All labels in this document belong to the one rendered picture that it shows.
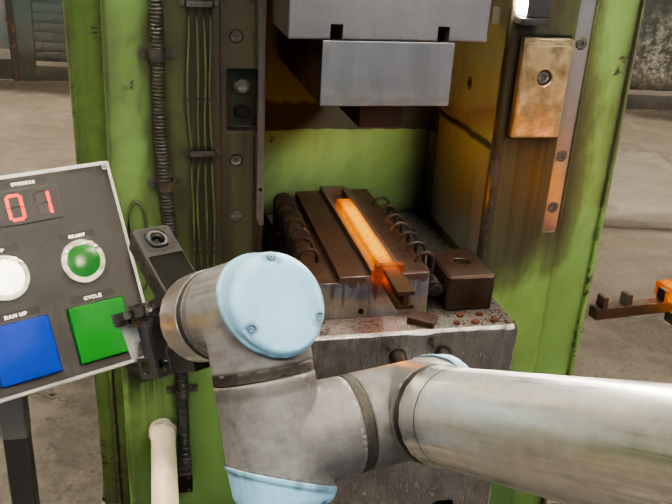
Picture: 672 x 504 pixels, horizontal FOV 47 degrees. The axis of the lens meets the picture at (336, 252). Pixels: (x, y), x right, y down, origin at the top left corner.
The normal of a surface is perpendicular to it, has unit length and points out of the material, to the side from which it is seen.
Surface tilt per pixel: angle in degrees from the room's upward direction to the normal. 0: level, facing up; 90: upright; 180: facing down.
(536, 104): 90
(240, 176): 90
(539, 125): 90
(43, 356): 60
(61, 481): 0
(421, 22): 90
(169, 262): 28
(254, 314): 54
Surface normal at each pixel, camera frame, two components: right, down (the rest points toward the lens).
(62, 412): 0.05, -0.91
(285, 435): 0.26, -0.11
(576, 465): -0.90, 0.15
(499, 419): -0.85, -0.41
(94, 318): 0.55, -0.16
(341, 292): 0.22, 0.40
